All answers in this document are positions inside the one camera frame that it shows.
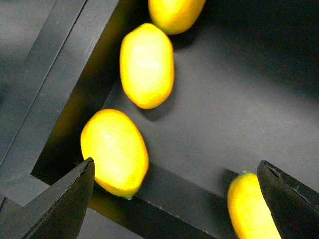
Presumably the yellow lemon top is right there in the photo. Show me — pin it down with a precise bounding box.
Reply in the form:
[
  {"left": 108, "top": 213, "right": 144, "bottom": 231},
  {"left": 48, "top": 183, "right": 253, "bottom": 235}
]
[{"left": 148, "top": 0, "right": 206, "bottom": 35}]

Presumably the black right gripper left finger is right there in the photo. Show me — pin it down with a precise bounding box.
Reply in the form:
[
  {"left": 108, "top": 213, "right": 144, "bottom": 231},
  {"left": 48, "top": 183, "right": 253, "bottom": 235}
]
[{"left": 0, "top": 158, "right": 95, "bottom": 239}]

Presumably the yellow lemon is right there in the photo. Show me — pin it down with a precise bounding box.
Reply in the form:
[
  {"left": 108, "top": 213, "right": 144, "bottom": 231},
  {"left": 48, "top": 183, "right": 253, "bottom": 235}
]
[
  {"left": 227, "top": 171, "right": 281, "bottom": 239},
  {"left": 120, "top": 23, "right": 174, "bottom": 110},
  {"left": 80, "top": 109, "right": 149, "bottom": 199},
  {"left": 148, "top": 0, "right": 206, "bottom": 35}
]

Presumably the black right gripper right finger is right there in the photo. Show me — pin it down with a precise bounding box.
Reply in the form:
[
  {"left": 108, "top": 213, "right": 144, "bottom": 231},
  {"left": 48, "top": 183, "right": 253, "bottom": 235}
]
[{"left": 257, "top": 160, "right": 319, "bottom": 239}]

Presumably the black display tray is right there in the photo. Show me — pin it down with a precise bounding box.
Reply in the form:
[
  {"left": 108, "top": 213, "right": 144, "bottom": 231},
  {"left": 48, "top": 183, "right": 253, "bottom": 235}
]
[{"left": 0, "top": 0, "right": 319, "bottom": 239}]

